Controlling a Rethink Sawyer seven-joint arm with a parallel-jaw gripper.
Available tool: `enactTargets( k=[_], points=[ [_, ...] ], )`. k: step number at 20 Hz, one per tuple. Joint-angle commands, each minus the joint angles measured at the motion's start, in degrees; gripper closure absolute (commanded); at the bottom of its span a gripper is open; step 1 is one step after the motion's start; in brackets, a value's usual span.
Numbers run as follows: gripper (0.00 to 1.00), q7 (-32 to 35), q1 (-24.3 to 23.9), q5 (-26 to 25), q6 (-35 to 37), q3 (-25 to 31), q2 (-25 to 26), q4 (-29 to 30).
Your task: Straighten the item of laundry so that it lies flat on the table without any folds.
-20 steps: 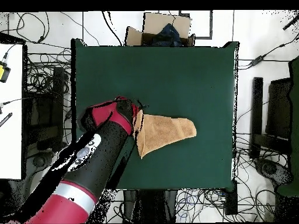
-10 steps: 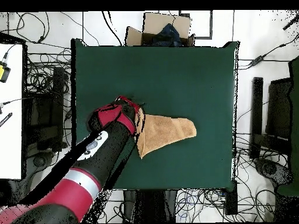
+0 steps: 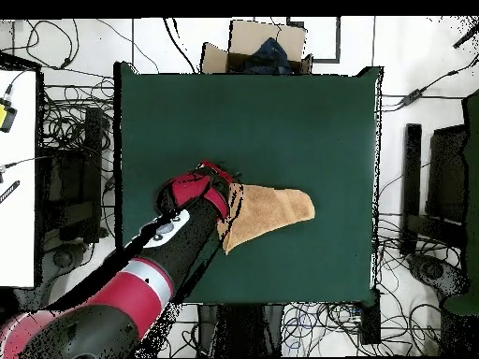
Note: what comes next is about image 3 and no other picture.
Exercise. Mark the tan terry towel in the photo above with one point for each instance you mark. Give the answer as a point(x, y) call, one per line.
point(269, 213)

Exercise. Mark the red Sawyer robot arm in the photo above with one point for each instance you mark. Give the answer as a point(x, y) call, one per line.
point(131, 291)

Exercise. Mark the dark green table cloth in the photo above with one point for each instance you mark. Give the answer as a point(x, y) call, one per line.
point(280, 131)

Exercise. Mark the black equipment stand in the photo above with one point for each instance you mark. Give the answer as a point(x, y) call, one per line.
point(91, 149)

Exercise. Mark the dark blue garment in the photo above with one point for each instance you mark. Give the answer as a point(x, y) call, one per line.
point(269, 56)

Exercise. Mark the brown cardboard box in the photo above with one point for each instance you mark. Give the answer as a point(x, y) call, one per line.
point(250, 37)

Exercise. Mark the black upright bar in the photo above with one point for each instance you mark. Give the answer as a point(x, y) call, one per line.
point(411, 168)

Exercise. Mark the white desk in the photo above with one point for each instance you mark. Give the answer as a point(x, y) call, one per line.
point(17, 224)

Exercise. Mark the black ruler strip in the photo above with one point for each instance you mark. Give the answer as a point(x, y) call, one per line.
point(9, 192)

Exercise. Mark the black power adapter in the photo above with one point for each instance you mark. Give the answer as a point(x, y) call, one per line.
point(411, 96)

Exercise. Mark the black rectangular box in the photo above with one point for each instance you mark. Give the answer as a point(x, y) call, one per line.
point(370, 318)

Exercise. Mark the yellow and black device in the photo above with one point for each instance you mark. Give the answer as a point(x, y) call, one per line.
point(5, 116)

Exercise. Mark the dark green fabric cover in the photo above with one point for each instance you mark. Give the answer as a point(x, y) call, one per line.
point(472, 187)

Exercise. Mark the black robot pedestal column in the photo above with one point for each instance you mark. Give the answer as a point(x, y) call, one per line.
point(239, 329)

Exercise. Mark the grey pedestal leg foot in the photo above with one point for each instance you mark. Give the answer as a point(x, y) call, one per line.
point(63, 258)
point(430, 269)

